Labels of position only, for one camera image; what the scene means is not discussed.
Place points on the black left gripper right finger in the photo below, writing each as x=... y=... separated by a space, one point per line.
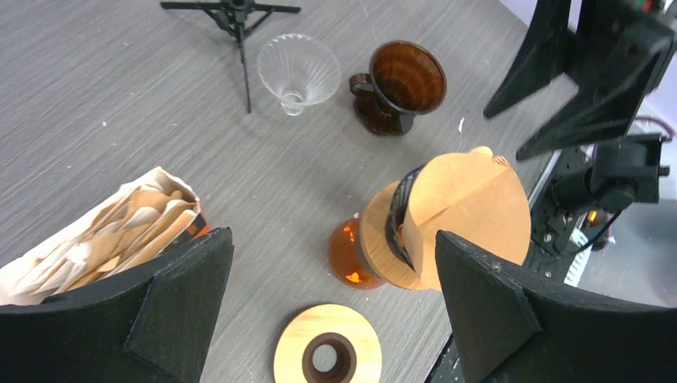
x=512 y=325

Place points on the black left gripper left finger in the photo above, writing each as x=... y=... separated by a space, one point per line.
x=151 y=323

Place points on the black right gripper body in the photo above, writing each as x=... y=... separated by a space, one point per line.
x=606 y=27

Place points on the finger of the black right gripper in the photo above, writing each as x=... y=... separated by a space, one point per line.
x=603 y=108
x=540 y=59

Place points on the brown paper coffee filter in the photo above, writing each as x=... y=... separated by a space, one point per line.
x=476 y=195

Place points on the brown plastic dripper with handle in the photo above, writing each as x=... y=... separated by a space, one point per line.
x=405 y=80

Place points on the orange glass carafe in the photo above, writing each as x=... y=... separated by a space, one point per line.
x=348 y=261

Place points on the blue plastic dripper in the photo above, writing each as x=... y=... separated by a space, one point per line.
x=397 y=212

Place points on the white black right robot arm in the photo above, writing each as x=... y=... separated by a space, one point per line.
x=625 y=169

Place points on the orange coffee filter box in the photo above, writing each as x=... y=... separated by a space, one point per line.
x=156 y=212

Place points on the clear glass dripper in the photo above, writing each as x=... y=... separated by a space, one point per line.
x=299 y=70

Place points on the black microphone tripod stand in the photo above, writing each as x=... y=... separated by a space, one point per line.
x=231 y=16

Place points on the wooden ring collar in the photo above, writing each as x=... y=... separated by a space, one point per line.
x=358 y=353

